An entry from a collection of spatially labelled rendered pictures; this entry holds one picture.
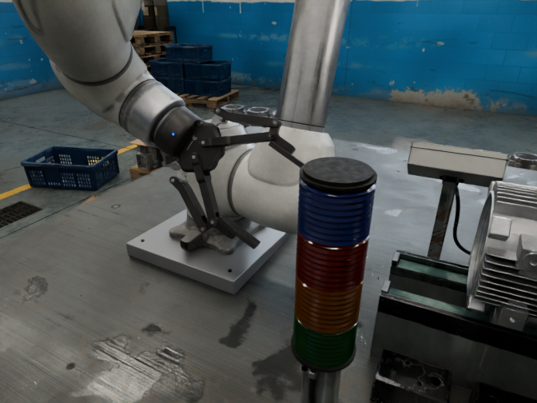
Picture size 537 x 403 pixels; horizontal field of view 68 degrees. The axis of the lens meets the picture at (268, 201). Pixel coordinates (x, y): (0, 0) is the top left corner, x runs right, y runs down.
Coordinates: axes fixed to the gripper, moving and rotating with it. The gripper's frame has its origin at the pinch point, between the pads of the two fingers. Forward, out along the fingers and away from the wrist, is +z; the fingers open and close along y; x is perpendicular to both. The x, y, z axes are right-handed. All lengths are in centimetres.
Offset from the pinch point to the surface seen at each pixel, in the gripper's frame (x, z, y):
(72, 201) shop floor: -206, -146, 125
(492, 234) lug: 3.7, 24.6, -13.7
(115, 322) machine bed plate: -7.9, -12.6, 37.5
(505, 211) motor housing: 1.1, 24.9, -17.2
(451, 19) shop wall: -518, 2, -248
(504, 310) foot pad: 2.9, 32.0, -6.8
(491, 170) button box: -22.3, 26.7, -24.8
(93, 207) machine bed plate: -46, -47, 41
